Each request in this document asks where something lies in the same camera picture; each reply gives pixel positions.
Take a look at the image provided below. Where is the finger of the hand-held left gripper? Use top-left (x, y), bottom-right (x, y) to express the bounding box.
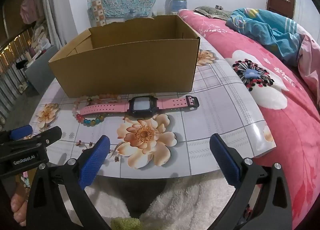
top-left (24, 126), bottom-right (62, 151)
top-left (0, 124), bottom-right (33, 143)

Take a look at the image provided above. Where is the grey patterned pillow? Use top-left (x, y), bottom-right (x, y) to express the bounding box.
top-left (194, 6), bottom-right (233, 19)

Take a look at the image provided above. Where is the blue water dispenser bottle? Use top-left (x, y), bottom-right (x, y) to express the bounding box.
top-left (171, 0), bottom-right (187, 15)

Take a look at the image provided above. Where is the white fleece clothing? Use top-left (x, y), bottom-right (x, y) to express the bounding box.
top-left (85, 170), bottom-right (237, 230)

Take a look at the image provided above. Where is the person's left hand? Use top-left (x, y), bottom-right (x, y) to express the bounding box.
top-left (10, 175), bottom-right (32, 227)

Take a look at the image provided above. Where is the pink bead bracelet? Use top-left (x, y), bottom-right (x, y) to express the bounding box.
top-left (86, 93), bottom-right (122, 104)

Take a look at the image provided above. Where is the pink floral bed sheet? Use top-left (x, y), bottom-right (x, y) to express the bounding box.
top-left (178, 10), bottom-right (320, 229)

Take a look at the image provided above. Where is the white curtain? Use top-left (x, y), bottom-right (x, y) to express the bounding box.
top-left (42, 0), bottom-right (66, 50)

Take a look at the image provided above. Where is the brown cardboard box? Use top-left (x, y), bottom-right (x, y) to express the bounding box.
top-left (48, 15), bottom-right (200, 98)

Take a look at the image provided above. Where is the floral plastic tablecloth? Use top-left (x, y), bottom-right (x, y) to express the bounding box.
top-left (29, 33), bottom-right (277, 178)

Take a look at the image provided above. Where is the orange checked patterned cloth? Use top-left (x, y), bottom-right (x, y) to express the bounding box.
top-left (90, 0), bottom-right (107, 26)

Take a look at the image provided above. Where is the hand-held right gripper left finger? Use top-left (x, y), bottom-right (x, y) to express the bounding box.
top-left (26, 135), bottom-right (112, 230)

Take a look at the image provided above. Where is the black wristwatch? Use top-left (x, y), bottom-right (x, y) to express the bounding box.
top-left (79, 95), bottom-right (200, 120)

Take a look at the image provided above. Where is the pink quilt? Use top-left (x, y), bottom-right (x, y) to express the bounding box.
top-left (297, 23), bottom-right (320, 103)

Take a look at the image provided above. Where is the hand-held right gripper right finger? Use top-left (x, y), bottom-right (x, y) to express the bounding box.
top-left (209, 134), bottom-right (293, 230)

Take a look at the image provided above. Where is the pink hanging garment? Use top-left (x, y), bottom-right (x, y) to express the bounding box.
top-left (20, 0), bottom-right (45, 24)

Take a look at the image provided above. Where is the blue quilt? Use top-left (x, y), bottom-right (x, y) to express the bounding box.
top-left (226, 8), bottom-right (304, 63)

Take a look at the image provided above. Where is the multicoloured bead bracelet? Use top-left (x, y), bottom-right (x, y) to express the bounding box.
top-left (72, 97), bottom-right (105, 127)

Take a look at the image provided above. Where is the grey cabinet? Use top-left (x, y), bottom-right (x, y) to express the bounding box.
top-left (24, 43), bottom-right (59, 90)

